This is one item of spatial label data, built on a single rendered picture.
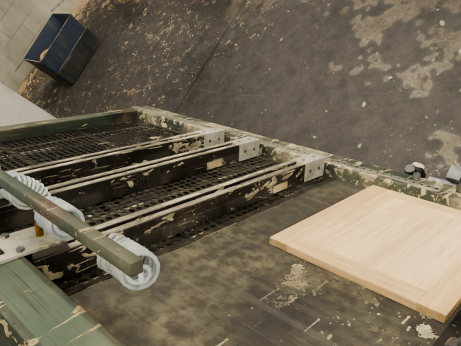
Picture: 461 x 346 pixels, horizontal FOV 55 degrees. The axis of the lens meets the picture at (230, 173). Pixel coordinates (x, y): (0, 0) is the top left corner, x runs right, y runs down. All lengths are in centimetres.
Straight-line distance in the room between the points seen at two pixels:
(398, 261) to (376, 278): 11
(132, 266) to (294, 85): 273
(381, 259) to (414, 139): 162
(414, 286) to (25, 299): 76
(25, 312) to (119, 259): 25
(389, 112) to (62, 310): 235
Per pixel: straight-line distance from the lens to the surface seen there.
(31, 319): 78
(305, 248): 112
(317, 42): 337
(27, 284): 87
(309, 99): 309
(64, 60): 505
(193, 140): 186
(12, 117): 457
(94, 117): 233
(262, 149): 185
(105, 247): 61
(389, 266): 112
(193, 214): 121
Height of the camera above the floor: 231
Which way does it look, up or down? 48 degrees down
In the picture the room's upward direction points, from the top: 51 degrees counter-clockwise
